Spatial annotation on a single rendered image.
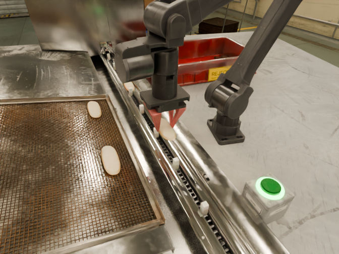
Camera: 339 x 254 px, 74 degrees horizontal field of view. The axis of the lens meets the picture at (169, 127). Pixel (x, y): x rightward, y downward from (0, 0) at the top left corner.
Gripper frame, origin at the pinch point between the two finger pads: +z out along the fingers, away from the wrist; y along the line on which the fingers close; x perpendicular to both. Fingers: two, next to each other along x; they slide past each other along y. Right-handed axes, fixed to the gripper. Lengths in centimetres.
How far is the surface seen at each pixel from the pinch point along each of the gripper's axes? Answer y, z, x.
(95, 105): -14.1, 2.9, 22.1
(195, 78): 30.8, 8.0, 37.1
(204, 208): 0.2, 7.1, -20.6
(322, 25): 443, 65, 262
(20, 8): -105, 73, 708
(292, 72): 81, 10, 28
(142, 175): -9.2, 4.6, -9.2
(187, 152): 4.8, 7.2, -4.3
